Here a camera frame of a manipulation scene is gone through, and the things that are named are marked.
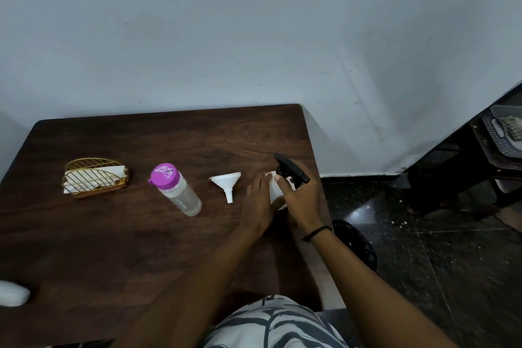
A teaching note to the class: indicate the person's right hand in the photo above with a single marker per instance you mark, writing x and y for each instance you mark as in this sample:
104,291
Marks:
306,205

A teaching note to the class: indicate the person's left hand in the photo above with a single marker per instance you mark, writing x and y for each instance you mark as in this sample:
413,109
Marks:
257,209

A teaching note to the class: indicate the white spray bottle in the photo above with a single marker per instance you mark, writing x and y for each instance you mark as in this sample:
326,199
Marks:
275,193

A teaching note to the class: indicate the black spray nozzle with tube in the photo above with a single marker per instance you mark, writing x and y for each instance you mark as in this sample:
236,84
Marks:
290,167

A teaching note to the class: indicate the white plastic funnel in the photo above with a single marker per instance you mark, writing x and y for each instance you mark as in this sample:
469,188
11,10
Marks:
226,180

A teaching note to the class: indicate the clear bottle with purple lid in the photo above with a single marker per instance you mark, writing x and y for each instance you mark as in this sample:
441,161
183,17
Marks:
183,199

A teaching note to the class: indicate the purple bottle cap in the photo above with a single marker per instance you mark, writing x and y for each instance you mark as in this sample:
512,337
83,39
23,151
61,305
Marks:
164,176

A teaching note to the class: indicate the person's left forearm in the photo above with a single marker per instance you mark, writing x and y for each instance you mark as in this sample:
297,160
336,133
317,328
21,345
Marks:
187,299

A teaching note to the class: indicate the person's right forearm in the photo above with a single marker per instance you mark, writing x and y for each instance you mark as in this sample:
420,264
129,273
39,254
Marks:
375,303

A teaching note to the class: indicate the black wristband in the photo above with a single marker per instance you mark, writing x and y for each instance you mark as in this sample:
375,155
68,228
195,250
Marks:
316,232

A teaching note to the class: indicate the white grey patterned clothing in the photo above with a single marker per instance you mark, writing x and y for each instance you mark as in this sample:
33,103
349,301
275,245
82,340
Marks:
277,327

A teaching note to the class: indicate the dark wooden table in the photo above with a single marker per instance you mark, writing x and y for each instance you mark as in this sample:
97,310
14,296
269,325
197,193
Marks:
102,245

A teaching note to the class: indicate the dark side table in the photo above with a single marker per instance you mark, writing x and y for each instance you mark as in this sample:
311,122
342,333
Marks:
469,172

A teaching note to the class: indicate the grey plastic tray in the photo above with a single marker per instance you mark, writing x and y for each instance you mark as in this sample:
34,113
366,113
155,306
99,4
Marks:
501,144

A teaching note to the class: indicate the patterned cloth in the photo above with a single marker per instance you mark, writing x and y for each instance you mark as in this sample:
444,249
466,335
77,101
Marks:
513,127

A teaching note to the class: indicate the white handheld controller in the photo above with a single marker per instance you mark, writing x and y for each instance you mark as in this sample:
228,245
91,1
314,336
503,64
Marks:
12,294

